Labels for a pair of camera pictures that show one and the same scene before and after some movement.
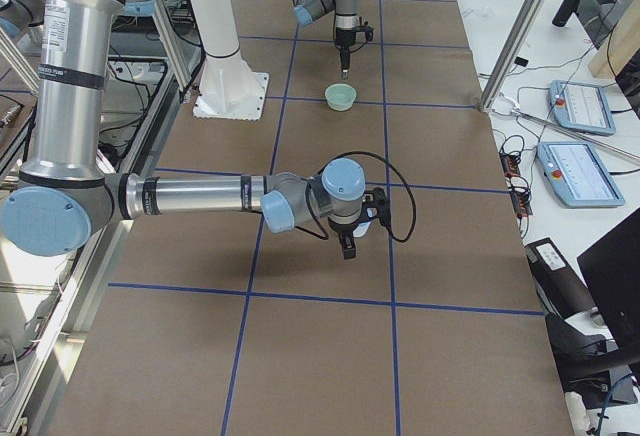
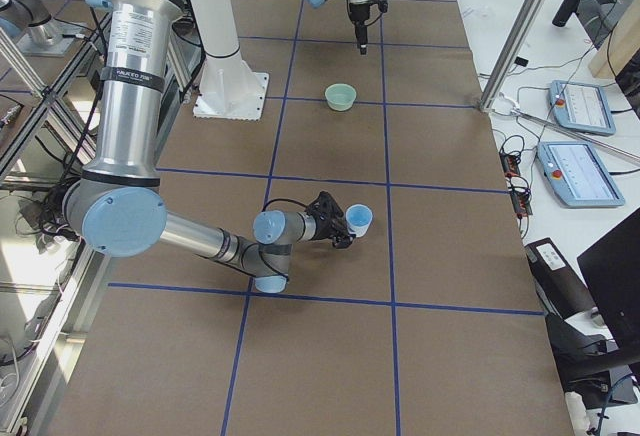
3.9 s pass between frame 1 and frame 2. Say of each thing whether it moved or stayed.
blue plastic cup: stayed
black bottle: stayed
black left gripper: moved
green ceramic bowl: stayed
